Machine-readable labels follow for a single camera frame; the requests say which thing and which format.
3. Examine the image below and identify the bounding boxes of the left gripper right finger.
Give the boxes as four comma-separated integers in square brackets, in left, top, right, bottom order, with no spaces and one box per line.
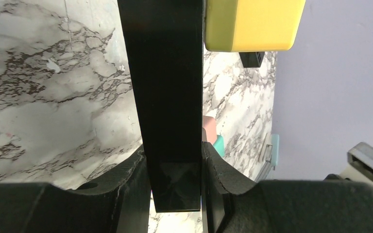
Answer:
[202,142,373,233]

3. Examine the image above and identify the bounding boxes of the black power strip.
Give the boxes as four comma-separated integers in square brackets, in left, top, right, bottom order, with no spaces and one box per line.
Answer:
[239,51,265,68]
[118,0,204,213]

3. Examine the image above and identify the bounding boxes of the teal plug adapter round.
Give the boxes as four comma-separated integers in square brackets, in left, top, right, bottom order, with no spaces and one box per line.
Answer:
[213,135,225,157]

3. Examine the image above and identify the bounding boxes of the light blue small device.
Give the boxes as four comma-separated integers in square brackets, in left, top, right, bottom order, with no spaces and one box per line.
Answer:
[264,133,280,169]

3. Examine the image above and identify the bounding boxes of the yellow plug adapter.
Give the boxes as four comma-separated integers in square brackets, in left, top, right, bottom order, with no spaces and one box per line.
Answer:
[204,0,305,52]

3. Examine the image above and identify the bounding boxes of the pink plug adapter round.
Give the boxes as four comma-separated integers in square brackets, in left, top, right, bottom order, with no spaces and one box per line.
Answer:
[202,116,217,145]

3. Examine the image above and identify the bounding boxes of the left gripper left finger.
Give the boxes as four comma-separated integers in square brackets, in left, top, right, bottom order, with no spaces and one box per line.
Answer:
[0,147,151,233]

